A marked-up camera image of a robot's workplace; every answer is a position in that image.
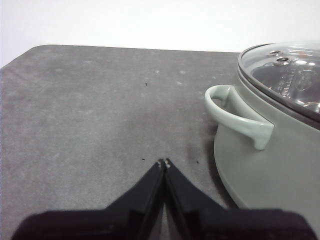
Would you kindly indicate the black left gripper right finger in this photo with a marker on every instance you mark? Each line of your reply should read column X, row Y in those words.
column 225, row 225

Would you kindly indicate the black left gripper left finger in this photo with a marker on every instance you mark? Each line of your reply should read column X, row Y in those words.
column 112, row 222

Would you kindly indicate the glass lid with green knob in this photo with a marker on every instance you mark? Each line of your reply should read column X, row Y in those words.
column 287, row 72

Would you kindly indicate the pale green electric steamer pot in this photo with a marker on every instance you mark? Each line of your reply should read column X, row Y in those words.
column 275, row 162

